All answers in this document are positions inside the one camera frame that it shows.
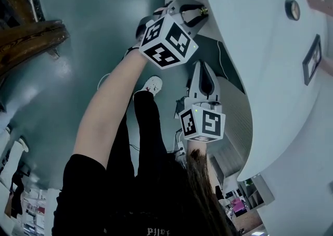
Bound white printed shoe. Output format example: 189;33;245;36
133;75;163;100

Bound person's right forearm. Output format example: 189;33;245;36
187;140;209;154

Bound black printed t-shirt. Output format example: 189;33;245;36
52;153;235;236

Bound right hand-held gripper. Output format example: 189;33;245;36
178;60;226;143

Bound black picture frame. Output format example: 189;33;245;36
302;34;323;86

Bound grey shelf unit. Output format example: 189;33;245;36
240;175;276;211

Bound black office chair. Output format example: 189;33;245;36
5;163;32;219

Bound round compact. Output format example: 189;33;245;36
285;0;301;21

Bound wooden staircase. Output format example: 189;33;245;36
0;0;71;80

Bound pink vase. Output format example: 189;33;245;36
321;58;333;77

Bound person's left forearm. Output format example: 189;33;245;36
72;47;149;172

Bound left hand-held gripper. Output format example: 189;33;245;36
139;0;209;70

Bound black trousers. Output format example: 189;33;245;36
105;90;183;178

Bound white curved desk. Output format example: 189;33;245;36
164;0;333;182

